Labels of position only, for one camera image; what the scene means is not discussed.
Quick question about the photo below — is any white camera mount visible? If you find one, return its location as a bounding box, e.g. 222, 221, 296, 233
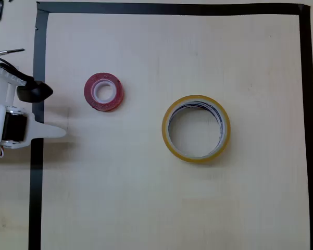
0, 63, 27, 105

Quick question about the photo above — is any long black tape strip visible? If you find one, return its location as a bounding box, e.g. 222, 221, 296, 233
36, 2, 311, 16

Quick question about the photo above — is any black webcam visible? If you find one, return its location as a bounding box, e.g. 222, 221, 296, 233
16, 80, 54, 103

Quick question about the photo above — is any thin metal screwdriver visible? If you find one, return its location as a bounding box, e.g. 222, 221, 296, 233
0, 48, 26, 55

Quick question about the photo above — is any small red tape roll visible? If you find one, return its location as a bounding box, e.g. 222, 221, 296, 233
83, 72, 125, 113

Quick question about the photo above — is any thin black camera cable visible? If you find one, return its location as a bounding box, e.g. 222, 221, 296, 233
0, 53, 35, 83

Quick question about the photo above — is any large yellow tape roll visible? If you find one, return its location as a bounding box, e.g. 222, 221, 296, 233
161, 94, 231, 165

